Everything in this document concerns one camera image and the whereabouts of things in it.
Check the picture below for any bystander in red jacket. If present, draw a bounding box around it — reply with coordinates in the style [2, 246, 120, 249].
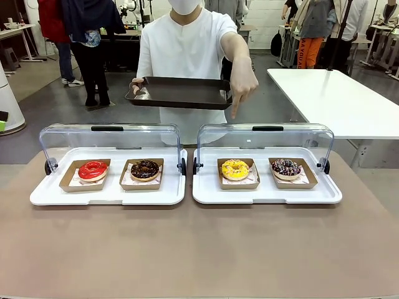
[37, 0, 85, 88]

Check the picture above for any white background desk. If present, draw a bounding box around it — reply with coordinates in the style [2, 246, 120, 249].
[0, 23, 43, 64]

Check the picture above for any dark brown serving tray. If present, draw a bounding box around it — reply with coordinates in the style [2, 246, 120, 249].
[124, 76, 234, 111]

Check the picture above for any bystander in orange trousers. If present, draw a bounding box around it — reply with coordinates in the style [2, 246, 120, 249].
[282, 0, 336, 70]

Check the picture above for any red glazed donut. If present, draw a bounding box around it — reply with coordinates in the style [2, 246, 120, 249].
[78, 160, 110, 183]

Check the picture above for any yellow sprinkled donut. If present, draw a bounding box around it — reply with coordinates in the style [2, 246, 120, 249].
[221, 158, 250, 181]

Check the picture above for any person's right hand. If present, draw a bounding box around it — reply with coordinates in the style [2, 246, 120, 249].
[130, 77, 145, 96]

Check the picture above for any person in white shirt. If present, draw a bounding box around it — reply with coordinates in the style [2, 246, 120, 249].
[136, 0, 239, 146]

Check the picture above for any person's left hand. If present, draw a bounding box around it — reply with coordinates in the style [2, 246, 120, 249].
[229, 55, 260, 120]

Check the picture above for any chocolate sprinkle donut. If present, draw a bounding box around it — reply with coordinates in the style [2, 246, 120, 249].
[271, 158, 302, 181]

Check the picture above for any white display tray base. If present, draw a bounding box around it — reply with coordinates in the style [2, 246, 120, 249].
[29, 146, 188, 207]
[192, 146, 343, 205]

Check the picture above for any black camera pole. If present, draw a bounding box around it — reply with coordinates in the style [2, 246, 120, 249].
[327, 0, 355, 72]

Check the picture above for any person's left forearm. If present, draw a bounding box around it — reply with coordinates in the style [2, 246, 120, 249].
[219, 31, 252, 62]

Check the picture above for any clear hinged display lid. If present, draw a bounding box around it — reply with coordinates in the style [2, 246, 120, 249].
[193, 122, 335, 175]
[39, 123, 188, 176]

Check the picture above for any grey background workbench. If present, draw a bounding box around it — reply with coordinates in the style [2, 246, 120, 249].
[366, 23, 399, 74]

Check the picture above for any chocolate glazed donut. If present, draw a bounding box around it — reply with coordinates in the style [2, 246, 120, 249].
[130, 159, 160, 183]

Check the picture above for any brown cardboard donut tray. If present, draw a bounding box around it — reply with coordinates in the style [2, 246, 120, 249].
[268, 157, 319, 190]
[59, 158, 112, 193]
[119, 158, 165, 192]
[217, 158, 261, 192]

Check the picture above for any bystander in navy jacket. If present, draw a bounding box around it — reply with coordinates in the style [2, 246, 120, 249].
[60, 0, 127, 108]

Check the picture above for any white face mask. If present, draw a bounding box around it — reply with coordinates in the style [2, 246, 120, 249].
[170, 0, 201, 16]

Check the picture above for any grey plastic stool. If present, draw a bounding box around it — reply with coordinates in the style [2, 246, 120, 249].
[0, 46, 21, 71]

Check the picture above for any white printed paper liner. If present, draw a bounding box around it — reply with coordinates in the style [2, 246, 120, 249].
[69, 168, 108, 187]
[220, 163, 260, 185]
[122, 164, 163, 187]
[273, 169, 310, 184]

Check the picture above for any white round pedestal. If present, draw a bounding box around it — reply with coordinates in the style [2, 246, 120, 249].
[0, 60, 27, 135]

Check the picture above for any bystander in white shirt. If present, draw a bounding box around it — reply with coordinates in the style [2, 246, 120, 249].
[330, 0, 369, 68]

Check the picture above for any black backpack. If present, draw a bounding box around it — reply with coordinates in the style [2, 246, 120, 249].
[270, 31, 283, 58]

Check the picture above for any white side table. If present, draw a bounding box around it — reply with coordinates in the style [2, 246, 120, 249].
[266, 68, 399, 169]

